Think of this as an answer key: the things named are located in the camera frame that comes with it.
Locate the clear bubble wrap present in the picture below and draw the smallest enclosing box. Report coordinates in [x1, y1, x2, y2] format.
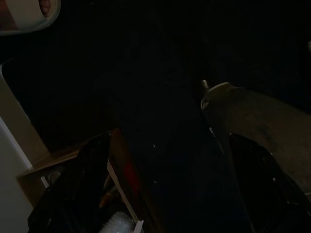
[101, 210, 137, 233]

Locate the person's bare foot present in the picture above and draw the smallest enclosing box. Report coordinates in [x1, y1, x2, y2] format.
[38, 0, 52, 16]

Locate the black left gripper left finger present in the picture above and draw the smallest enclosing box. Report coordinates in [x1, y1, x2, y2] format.
[27, 133, 113, 233]

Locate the open cardboard box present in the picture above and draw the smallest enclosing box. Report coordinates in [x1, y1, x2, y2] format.
[16, 128, 153, 233]

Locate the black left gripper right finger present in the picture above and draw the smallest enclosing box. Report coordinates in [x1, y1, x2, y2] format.
[228, 133, 311, 233]

